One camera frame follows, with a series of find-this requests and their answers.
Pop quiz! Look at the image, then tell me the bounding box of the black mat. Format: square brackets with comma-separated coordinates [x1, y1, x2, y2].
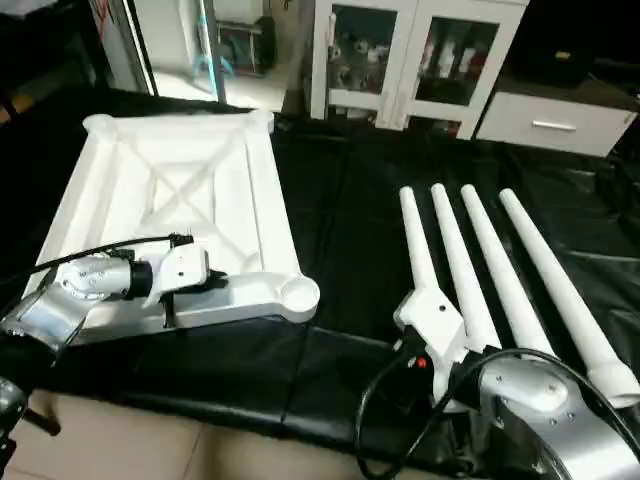
[0, 88, 640, 480]

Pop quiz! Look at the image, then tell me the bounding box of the white glass-door cabinet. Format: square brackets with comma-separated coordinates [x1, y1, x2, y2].
[310, 0, 531, 136]

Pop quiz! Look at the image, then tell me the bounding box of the white drawer unit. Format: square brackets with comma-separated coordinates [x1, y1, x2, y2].
[475, 90, 636, 159]

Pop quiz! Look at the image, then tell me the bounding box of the black box yellow label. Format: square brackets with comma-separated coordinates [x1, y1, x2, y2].
[520, 0, 623, 89]

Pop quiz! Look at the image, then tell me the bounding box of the white plastic table leg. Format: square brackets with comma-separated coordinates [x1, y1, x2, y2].
[398, 186, 447, 313]
[498, 188, 640, 409]
[430, 183, 501, 351]
[460, 185, 557, 357]

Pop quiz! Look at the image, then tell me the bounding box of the light blue metal frame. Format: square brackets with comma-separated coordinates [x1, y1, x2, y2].
[195, 0, 236, 86]

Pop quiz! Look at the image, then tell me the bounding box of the white plastic table top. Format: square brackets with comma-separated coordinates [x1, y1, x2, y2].
[20, 110, 321, 346]

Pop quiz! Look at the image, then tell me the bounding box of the dark storage box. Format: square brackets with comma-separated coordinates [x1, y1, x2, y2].
[222, 15, 279, 76]

